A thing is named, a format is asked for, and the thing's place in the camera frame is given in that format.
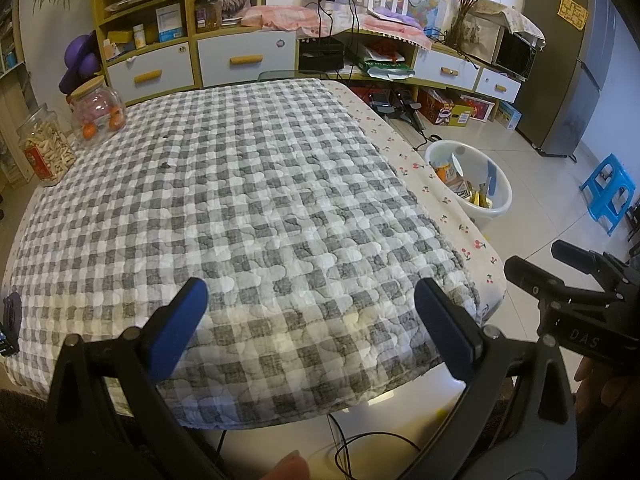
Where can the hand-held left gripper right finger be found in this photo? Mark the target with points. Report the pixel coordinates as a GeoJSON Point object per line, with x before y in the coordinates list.
{"type": "Point", "coordinates": [445, 330]}

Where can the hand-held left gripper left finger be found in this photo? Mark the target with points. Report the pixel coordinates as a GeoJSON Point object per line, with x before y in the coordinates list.
{"type": "Point", "coordinates": [177, 330]}

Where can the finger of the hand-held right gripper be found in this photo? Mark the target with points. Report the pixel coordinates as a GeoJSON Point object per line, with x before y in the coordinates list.
{"type": "Point", "coordinates": [575, 255]}
{"type": "Point", "coordinates": [530, 272]}

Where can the white plastic bin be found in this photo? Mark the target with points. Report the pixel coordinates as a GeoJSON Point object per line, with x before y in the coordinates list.
{"type": "Point", "coordinates": [487, 214]}

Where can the yellow wrapper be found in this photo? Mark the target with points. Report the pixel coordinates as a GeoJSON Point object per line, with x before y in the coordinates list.
{"type": "Point", "coordinates": [482, 201]}

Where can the blue milk carton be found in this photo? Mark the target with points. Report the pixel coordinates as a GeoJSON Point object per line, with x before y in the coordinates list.
{"type": "Point", "coordinates": [490, 180]}

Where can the orange white packet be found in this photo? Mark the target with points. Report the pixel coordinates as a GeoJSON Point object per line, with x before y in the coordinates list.
{"type": "Point", "coordinates": [447, 172]}

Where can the person's right hand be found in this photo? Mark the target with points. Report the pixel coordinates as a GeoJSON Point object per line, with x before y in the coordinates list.
{"type": "Point", "coordinates": [612, 390]}

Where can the person's left hand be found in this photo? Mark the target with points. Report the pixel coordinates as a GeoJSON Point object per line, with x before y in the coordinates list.
{"type": "Point", "coordinates": [292, 466]}

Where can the blue plastic stool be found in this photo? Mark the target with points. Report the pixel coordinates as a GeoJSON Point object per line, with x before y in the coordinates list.
{"type": "Point", "coordinates": [595, 180]}

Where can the grey checked quilted blanket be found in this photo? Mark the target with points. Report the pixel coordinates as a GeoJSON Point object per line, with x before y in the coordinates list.
{"type": "Point", "coordinates": [250, 185]}

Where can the small black device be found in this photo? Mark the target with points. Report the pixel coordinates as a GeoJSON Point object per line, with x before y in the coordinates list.
{"type": "Point", "coordinates": [10, 320]}

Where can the grey refrigerator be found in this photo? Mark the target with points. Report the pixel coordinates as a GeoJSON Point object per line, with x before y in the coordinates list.
{"type": "Point", "coordinates": [560, 85]}

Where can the red framed box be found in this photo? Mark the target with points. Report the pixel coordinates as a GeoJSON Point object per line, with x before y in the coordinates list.
{"type": "Point", "coordinates": [480, 109]}

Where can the cherry print tablecloth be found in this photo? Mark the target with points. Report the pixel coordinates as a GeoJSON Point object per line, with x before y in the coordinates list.
{"type": "Point", "coordinates": [400, 145]}

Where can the cartoon print cardboard box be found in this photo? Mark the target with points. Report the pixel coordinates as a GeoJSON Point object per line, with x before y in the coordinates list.
{"type": "Point", "coordinates": [445, 110]}

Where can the black microwave oven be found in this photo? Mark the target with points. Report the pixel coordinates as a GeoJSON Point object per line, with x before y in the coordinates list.
{"type": "Point", "coordinates": [515, 55]}

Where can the black folded devices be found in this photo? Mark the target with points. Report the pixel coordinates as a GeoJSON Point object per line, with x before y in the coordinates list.
{"type": "Point", "coordinates": [395, 105]}

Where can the clear snack jar red label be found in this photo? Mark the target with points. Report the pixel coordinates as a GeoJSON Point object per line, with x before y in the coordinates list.
{"type": "Point", "coordinates": [45, 150]}

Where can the glass jar wooden lid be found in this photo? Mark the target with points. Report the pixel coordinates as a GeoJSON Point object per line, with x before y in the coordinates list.
{"type": "Point", "coordinates": [95, 110]}

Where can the printed beige cloth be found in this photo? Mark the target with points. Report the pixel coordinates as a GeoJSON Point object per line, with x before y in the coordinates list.
{"type": "Point", "coordinates": [520, 20]}

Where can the yellow paper note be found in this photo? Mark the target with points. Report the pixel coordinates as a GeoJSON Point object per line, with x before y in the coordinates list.
{"type": "Point", "coordinates": [572, 11]}

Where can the stack of bags and papers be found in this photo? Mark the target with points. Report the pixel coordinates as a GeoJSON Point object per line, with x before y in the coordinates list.
{"type": "Point", "coordinates": [385, 67]}

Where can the dried branch bundle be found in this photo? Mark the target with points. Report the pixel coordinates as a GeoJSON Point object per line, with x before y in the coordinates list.
{"type": "Point", "coordinates": [462, 15]}

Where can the colourful map poster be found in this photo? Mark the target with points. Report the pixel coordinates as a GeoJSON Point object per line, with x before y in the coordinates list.
{"type": "Point", "coordinates": [430, 10]}

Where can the purple rounded object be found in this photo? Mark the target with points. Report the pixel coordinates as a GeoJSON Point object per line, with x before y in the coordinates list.
{"type": "Point", "coordinates": [80, 60]}

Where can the small white yellow bottle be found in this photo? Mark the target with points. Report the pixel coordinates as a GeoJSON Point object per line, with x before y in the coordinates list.
{"type": "Point", "coordinates": [139, 35]}

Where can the low wooden cabinet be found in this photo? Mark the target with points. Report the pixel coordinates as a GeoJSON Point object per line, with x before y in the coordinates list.
{"type": "Point", "coordinates": [350, 35]}

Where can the white router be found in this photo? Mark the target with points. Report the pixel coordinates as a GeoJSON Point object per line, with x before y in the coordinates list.
{"type": "Point", "coordinates": [390, 7]}

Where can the black printer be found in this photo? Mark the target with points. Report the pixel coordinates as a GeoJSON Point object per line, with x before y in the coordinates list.
{"type": "Point", "coordinates": [320, 57]}

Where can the dark glass jar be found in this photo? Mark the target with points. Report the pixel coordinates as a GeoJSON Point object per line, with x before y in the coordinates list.
{"type": "Point", "coordinates": [207, 12]}

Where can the white shelf unit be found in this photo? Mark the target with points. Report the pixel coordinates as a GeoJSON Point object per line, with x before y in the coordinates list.
{"type": "Point", "coordinates": [10, 50]}

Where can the tall wooden shelf cabinet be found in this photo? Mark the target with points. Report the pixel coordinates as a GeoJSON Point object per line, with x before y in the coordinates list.
{"type": "Point", "coordinates": [190, 0]}

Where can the pink cloth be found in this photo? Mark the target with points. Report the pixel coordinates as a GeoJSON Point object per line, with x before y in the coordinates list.
{"type": "Point", "coordinates": [280, 15]}

